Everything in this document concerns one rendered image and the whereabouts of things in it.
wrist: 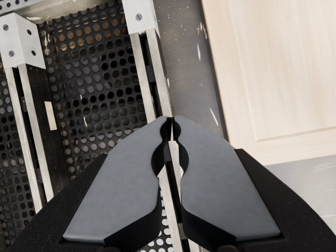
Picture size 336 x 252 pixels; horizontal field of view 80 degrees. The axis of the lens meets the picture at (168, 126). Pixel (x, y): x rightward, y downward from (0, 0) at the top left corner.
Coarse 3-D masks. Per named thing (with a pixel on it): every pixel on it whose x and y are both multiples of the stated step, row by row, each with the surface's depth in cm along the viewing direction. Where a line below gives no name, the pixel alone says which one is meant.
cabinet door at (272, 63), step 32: (224, 0) 47; (256, 0) 47; (288, 0) 46; (320, 0) 45; (224, 32) 48; (256, 32) 47; (288, 32) 46; (320, 32) 45; (224, 64) 48; (256, 64) 47; (288, 64) 46; (320, 64) 45; (224, 96) 48; (256, 96) 48; (288, 96) 47; (320, 96) 46; (256, 128) 48; (288, 128) 47; (320, 128) 46; (288, 160) 47
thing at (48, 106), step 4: (48, 104) 55; (48, 108) 55; (48, 112) 55; (52, 112) 56; (48, 116) 54; (52, 116) 56; (48, 120) 54; (52, 120) 55; (52, 124) 55; (52, 128) 55; (56, 128) 56
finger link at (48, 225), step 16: (96, 160) 9; (80, 176) 8; (64, 192) 7; (80, 192) 7; (48, 208) 7; (64, 208) 7; (32, 224) 6; (48, 224) 6; (64, 224) 6; (16, 240) 6; (32, 240) 6; (48, 240) 6; (64, 240) 6
